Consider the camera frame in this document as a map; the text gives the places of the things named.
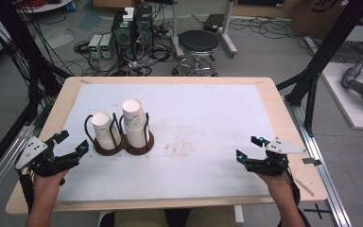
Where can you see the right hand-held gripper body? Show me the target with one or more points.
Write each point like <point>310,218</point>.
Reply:
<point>280,146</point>

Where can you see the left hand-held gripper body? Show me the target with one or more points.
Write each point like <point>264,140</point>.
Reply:
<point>31,153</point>

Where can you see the stack of white paper cups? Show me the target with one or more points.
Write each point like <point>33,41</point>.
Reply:
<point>134,121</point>
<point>104,129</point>

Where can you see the person's left hand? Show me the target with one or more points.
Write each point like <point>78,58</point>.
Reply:
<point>47,187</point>

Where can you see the person's right hand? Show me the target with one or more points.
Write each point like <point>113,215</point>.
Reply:
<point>279,186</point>

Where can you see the thin wooden stick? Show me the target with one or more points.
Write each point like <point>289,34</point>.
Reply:
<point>304,187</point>

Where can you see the wooden table with white mat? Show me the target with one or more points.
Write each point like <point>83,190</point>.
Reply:
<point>186,126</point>

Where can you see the white floor board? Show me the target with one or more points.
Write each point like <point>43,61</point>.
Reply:
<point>349,107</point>

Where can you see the person's khaki trousers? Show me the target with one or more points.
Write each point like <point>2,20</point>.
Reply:
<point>138,218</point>

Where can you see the grey bench power supply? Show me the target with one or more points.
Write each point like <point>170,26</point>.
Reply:
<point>94,45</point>
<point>106,45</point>

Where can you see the black round stool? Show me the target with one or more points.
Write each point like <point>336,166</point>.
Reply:
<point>198,41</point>

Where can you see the black computer tower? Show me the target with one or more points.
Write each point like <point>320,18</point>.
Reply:
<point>123,38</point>
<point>144,30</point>

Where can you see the black flat device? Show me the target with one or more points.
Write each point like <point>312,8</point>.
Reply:
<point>213,22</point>

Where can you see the brown cardboard box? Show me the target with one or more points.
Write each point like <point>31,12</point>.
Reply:
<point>321,17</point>

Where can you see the small white box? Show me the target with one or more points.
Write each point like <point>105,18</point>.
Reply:
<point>128,14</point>

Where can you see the aluminium rail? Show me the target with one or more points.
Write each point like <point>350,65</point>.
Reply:
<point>3,170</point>
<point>321,164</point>

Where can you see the small dark bracket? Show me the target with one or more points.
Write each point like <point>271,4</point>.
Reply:
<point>311,161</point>

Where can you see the black frame post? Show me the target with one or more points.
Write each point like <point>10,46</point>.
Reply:
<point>22,47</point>
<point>324,53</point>

